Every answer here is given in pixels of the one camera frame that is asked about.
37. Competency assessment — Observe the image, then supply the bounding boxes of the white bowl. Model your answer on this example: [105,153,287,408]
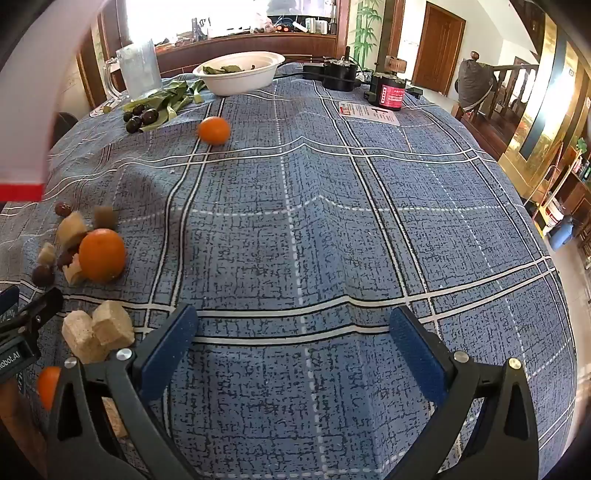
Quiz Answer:
[192,51,286,97]

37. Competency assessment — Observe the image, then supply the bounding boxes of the white bucket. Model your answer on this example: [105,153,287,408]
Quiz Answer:
[542,203,566,229]

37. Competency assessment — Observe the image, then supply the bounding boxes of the red and white box lid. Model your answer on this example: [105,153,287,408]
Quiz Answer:
[0,0,117,203]

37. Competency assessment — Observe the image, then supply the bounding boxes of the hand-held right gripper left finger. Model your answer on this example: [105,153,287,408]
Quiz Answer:
[46,304,204,480]

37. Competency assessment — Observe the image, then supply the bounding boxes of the gold pillar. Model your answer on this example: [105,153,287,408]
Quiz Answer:
[499,14,591,204]

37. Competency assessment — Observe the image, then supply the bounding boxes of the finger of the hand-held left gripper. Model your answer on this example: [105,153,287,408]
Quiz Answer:
[13,287,64,334]
[0,285,20,324]

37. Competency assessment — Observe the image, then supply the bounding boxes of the red and black cylinder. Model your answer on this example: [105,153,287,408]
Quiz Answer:
[368,71,408,112]

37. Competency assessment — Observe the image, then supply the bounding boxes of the window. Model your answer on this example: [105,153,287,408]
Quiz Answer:
[115,0,340,44]

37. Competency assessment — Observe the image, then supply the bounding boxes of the grey jacket on post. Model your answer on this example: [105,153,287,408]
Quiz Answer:
[457,52,497,112]

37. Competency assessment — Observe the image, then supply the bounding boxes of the white printed card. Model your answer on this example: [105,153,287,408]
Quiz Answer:
[338,100,400,125]

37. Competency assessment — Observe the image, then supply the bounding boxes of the orange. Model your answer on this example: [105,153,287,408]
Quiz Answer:
[198,116,232,146]
[78,228,127,283]
[37,366,63,411]

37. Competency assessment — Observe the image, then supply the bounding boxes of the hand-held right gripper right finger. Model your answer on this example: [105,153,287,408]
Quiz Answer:
[389,305,540,480]

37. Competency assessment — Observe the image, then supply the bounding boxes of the wooden stair railing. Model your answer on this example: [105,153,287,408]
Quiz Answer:
[489,60,541,121]

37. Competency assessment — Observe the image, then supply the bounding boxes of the wooden door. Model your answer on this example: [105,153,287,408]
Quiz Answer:
[411,2,466,95]

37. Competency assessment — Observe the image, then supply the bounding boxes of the blue plaid tablecloth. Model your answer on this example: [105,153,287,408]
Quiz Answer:
[0,62,578,480]

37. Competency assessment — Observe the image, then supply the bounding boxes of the clutter of tools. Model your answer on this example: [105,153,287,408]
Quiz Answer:
[157,14,338,47]

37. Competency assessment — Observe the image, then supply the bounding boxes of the green leaf scraps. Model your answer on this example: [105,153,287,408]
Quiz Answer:
[202,64,262,76]

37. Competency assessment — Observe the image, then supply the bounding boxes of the bamboo wall painting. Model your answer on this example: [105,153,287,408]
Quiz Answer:
[347,0,386,70]

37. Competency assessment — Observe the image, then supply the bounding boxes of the blue container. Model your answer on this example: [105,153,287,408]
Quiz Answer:
[551,222,575,250]

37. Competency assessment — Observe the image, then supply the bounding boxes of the glass mug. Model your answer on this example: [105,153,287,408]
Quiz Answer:
[102,39,163,109]

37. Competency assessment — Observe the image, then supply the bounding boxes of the green leafy stems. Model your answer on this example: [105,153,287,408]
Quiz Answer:
[121,78,207,132]

